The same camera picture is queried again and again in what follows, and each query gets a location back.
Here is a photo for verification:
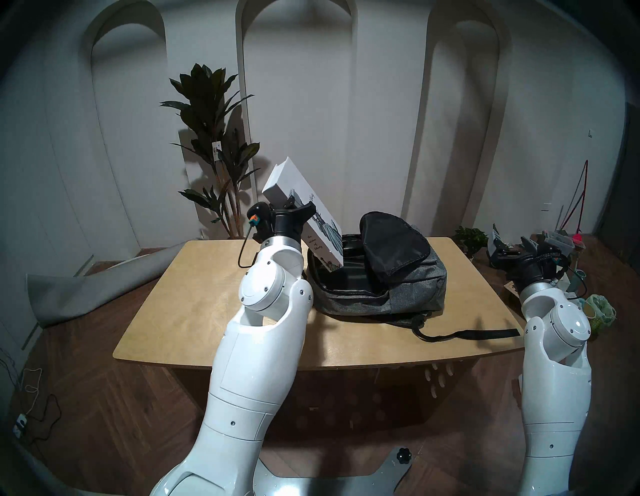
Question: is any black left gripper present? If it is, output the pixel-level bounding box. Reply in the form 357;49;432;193
248;196;318;246

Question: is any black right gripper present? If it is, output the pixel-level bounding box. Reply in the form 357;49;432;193
488;223;550;287

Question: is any white Statue of Liberty book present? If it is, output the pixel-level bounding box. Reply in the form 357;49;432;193
261;156;347;274

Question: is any grey black backpack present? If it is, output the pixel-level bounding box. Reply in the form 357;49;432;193
304;211;522;343

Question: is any green mesh bag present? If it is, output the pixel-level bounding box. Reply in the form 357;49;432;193
582;294;617;337

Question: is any bushy small potted plant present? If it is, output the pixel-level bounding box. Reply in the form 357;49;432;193
454;226;488;261

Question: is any clear plastic bin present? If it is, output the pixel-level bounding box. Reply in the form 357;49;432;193
542;230;576;256

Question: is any red broom with dustpan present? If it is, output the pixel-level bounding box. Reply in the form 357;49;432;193
559;160;590;236

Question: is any dark door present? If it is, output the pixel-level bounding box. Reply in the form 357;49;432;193
597;102;640;261

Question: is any tall dark leafy plant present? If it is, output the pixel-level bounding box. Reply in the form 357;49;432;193
160;63;263;240

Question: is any rolled grey mat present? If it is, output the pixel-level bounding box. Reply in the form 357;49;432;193
26;241;188;328

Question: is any black coiled right gripper cable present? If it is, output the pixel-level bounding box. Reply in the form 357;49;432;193
537;245;589;302

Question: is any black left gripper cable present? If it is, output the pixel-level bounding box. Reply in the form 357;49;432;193
238;227;261;270

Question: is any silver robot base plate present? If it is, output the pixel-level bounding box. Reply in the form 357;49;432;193
252;446;413;496

